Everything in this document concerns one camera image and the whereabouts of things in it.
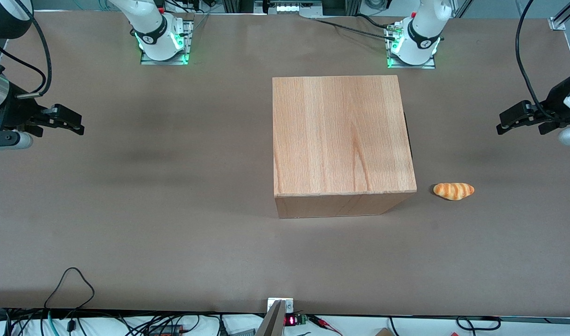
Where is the long black table cable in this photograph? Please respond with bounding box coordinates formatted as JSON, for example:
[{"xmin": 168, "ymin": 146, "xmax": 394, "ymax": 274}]
[{"xmin": 311, "ymin": 18, "xmax": 400, "ymax": 38}]

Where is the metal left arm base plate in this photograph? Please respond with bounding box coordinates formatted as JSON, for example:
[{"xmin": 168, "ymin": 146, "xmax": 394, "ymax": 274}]
[{"xmin": 385, "ymin": 26, "xmax": 436, "ymax": 70}]

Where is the red alligator clip lead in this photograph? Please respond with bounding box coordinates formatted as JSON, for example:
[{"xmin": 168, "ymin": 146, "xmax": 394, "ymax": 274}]
[{"xmin": 308, "ymin": 315, "xmax": 341, "ymax": 336}]

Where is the toy croissant bread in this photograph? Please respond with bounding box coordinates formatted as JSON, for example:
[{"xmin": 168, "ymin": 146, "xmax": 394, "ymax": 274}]
[{"xmin": 433, "ymin": 182, "xmax": 475, "ymax": 201}]

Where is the wooden drawer with black handle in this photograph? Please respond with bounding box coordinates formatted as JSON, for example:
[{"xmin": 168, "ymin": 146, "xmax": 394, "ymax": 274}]
[{"xmin": 403, "ymin": 111, "xmax": 412, "ymax": 159}]

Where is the flat black cable loop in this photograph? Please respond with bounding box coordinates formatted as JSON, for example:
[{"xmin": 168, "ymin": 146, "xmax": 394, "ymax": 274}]
[{"xmin": 457, "ymin": 316, "xmax": 501, "ymax": 331}]

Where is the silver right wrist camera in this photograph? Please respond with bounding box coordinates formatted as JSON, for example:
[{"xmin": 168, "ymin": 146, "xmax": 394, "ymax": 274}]
[{"xmin": 0, "ymin": 131, "xmax": 34, "ymax": 151}]

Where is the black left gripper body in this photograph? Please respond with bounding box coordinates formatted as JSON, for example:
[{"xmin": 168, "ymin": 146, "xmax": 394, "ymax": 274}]
[{"xmin": 538, "ymin": 72, "xmax": 570, "ymax": 136}]

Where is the aluminium frame with white device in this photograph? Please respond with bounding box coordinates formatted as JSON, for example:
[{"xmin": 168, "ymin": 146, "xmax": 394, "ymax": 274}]
[{"xmin": 222, "ymin": 0, "xmax": 362, "ymax": 18}]

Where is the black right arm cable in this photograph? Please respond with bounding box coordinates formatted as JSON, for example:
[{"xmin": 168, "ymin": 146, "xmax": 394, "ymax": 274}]
[{"xmin": 0, "ymin": 0, "xmax": 53, "ymax": 98}]

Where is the looped thin black cable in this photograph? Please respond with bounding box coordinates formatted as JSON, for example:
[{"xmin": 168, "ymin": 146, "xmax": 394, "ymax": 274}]
[{"xmin": 44, "ymin": 267, "xmax": 95, "ymax": 311}]

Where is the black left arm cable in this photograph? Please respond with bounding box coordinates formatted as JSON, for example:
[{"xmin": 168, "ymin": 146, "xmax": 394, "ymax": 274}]
[{"xmin": 515, "ymin": 0, "xmax": 554, "ymax": 122}]

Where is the light wooden drawer cabinet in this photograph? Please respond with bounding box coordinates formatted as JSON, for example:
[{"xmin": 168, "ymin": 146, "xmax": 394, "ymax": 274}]
[{"xmin": 272, "ymin": 75, "xmax": 417, "ymax": 219}]

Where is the aluminium corner profile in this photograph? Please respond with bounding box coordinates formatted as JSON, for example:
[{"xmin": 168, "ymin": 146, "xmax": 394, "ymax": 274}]
[{"xmin": 549, "ymin": 0, "xmax": 570, "ymax": 31}]

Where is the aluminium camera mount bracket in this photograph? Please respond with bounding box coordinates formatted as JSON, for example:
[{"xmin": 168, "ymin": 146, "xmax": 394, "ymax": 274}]
[{"xmin": 256, "ymin": 298, "xmax": 295, "ymax": 336}]

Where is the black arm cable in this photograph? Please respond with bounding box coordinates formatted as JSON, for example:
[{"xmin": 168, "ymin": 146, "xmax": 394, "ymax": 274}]
[
  {"xmin": 0, "ymin": 0, "xmax": 53, "ymax": 98},
  {"xmin": 515, "ymin": 0, "xmax": 554, "ymax": 122}
]

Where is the short curved black table cable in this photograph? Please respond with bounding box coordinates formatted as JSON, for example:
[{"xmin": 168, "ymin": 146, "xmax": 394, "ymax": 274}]
[{"xmin": 355, "ymin": 14, "xmax": 402, "ymax": 29}]

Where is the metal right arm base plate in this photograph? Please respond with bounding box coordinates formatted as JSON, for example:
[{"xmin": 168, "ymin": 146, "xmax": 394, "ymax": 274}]
[{"xmin": 140, "ymin": 19, "xmax": 194, "ymax": 65}]

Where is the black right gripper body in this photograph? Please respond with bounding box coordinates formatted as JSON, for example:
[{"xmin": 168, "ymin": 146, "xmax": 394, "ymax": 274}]
[{"xmin": 0, "ymin": 86, "xmax": 47, "ymax": 138}]

